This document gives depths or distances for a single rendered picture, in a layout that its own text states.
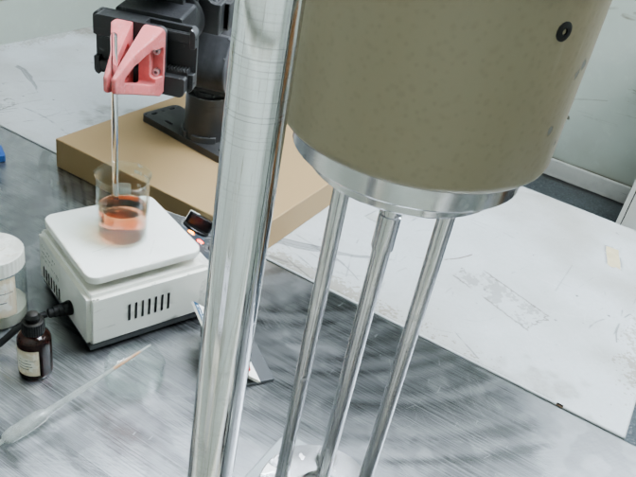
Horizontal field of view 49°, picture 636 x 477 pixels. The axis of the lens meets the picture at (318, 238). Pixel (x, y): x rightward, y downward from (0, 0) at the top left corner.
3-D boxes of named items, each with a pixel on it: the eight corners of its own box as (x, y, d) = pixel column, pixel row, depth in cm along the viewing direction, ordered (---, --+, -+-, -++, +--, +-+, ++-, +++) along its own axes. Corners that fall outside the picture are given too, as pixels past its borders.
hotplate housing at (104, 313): (202, 240, 87) (206, 185, 83) (259, 299, 79) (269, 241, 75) (18, 287, 74) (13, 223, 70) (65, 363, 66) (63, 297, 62)
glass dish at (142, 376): (117, 353, 69) (117, 336, 67) (171, 365, 68) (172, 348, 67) (95, 393, 64) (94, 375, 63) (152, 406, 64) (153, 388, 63)
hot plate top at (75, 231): (150, 200, 78) (150, 193, 78) (203, 256, 71) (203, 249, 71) (41, 222, 71) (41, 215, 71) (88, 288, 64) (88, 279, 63)
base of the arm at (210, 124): (243, 119, 90) (279, 109, 95) (141, 68, 99) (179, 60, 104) (238, 173, 94) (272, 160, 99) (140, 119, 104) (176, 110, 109)
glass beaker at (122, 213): (83, 232, 70) (82, 160, 66) (132, 219, 74) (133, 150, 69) (114, 262, 67) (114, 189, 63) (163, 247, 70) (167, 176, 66)
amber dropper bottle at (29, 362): (40, 354, 67) (37, 296, 63) (60, 370, 66) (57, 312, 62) (11, 369, 65) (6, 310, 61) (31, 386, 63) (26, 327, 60)
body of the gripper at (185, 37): (194, 32, 66) (215, 9, 72) (90, 10, 66) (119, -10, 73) (190, 96, 70) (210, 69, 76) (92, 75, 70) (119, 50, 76)
